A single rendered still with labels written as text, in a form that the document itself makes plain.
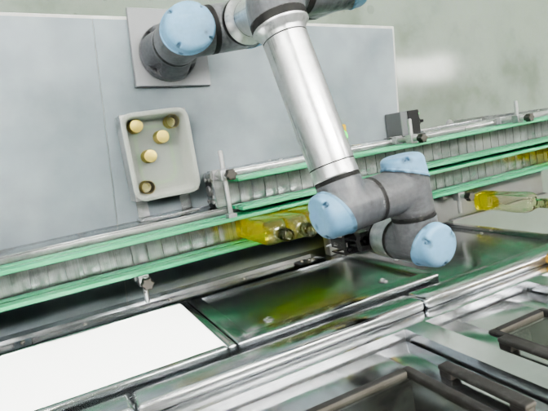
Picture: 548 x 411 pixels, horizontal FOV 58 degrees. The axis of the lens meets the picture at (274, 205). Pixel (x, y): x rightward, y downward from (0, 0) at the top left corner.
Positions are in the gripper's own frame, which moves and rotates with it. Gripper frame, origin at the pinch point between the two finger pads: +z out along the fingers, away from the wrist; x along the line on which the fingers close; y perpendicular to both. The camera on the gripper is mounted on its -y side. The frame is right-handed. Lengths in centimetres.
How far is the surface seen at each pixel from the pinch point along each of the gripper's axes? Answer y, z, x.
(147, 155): 32, 34, -23
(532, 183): -103, 27, 11
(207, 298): 28.9, 14.3, 12.5
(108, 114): 38, 40, -35
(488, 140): -83, 27, -8
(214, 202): 18.6, 28.1, -7.6
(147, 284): 41.7, 14.3, 5.4
